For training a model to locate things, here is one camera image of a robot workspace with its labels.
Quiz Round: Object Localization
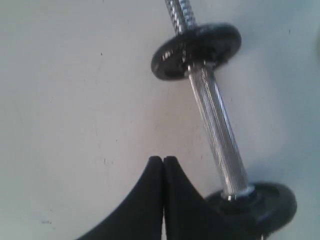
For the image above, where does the chrome dumbbell bar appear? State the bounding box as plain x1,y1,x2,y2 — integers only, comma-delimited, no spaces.
165,0,252,190

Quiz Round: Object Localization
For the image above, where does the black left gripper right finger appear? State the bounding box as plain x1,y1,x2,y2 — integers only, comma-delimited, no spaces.
163,156,263,240

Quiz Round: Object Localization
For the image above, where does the black far-end weight plate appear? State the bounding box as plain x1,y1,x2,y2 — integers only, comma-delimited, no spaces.
205,182,297,237

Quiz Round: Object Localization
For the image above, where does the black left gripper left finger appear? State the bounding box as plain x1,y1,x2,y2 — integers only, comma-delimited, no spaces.
79,156,163,240

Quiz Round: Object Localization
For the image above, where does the black inner weight plate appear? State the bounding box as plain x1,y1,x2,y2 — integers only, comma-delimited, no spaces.
150,23,242,81

